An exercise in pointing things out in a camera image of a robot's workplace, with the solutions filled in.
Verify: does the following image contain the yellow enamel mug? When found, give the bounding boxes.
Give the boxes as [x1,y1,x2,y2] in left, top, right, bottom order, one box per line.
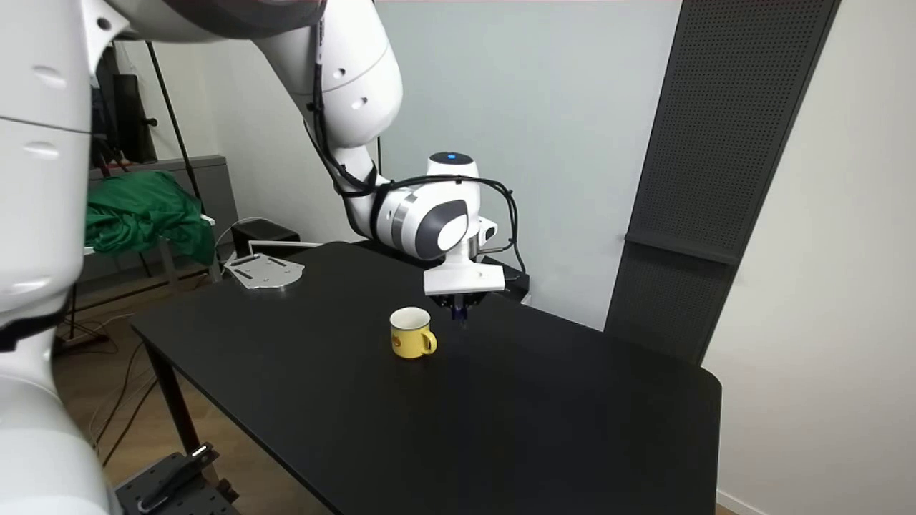
[387,303,442,364]

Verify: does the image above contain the green cloth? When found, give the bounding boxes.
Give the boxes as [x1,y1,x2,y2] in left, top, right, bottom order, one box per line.
[82,169,218,268]

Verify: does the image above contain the black box with white stripe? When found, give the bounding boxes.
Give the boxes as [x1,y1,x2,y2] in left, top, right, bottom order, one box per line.
[230,218,323,256]

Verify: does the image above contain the light grey partition board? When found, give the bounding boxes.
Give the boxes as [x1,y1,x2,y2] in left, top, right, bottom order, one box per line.
[369,0,686,332]

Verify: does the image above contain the white paper sheets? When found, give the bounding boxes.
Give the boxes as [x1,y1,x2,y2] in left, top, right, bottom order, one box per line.
[221,252,308,293]

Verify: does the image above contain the small black box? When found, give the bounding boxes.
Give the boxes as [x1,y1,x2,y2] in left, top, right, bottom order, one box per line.
[492,266,532,299]

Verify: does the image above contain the black slanted pole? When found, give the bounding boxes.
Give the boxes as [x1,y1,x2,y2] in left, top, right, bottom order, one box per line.
[140,36,205,205]

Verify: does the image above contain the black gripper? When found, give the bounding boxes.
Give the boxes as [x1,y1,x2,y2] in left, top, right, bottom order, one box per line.
[433,291,492,321]

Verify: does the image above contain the black floor cable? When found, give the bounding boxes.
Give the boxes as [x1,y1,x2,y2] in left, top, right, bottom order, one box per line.
[92,339,160,462]

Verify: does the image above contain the black table leg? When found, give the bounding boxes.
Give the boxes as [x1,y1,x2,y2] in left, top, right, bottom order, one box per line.
[140,333,208,459]

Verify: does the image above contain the dark perforated wall panel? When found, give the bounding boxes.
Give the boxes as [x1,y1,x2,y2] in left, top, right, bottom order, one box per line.
[603,0,844,372]

